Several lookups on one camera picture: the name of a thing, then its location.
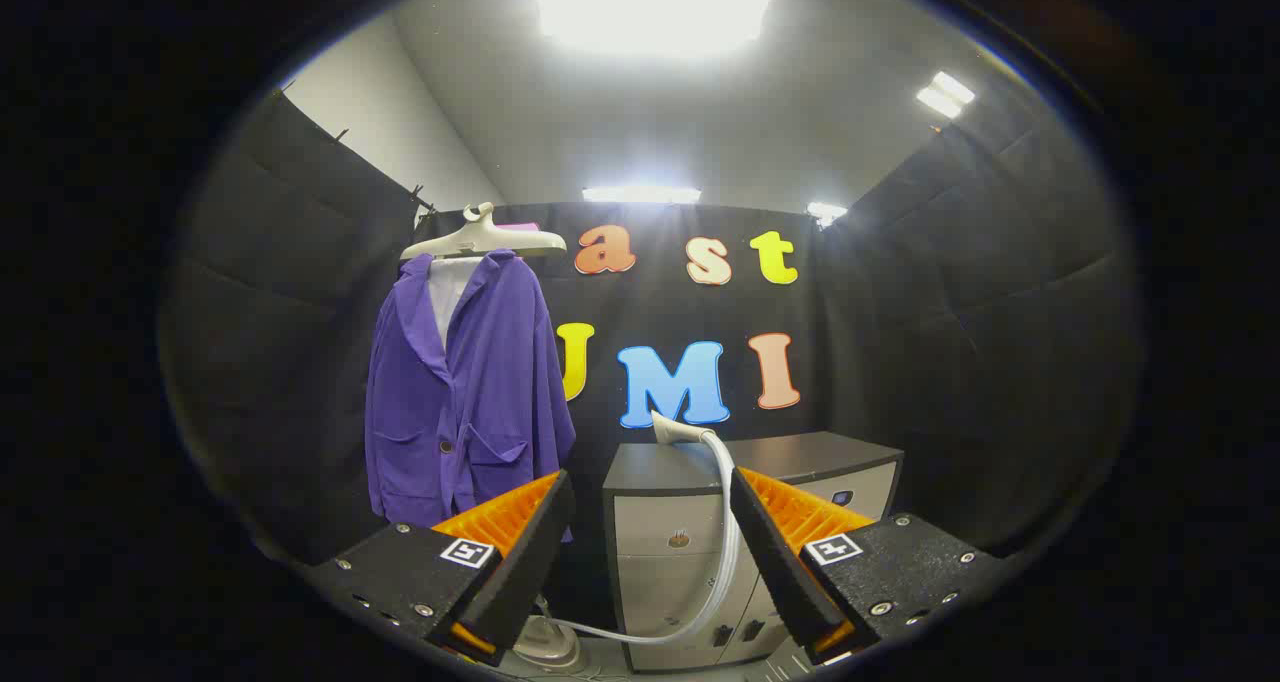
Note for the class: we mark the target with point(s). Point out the white garment steamer base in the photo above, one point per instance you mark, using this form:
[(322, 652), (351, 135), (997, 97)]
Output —
[(545, 647)]

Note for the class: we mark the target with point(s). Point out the large ceiling light panel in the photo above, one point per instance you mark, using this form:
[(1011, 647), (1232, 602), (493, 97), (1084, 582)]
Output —
[(650, 7)]

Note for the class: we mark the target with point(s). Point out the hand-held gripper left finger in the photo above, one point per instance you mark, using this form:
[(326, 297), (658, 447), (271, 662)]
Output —
[(525, 572)]

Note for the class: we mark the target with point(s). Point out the small ceiling light panel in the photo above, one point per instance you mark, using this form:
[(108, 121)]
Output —
[(826, 211), (944, 94)]

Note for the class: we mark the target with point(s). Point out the long ceiling light panel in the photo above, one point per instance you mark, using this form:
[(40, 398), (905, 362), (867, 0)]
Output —
[(640, 194)]

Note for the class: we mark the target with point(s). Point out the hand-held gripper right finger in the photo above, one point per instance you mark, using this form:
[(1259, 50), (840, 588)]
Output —
[(780, 562)]

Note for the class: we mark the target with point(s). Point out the white plastic clothes hanger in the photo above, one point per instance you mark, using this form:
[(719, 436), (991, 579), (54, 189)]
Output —
[(480, 237)]

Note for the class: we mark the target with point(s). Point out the grey cabinet with black top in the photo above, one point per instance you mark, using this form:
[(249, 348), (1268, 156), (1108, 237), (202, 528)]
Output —
[(660, 542)]

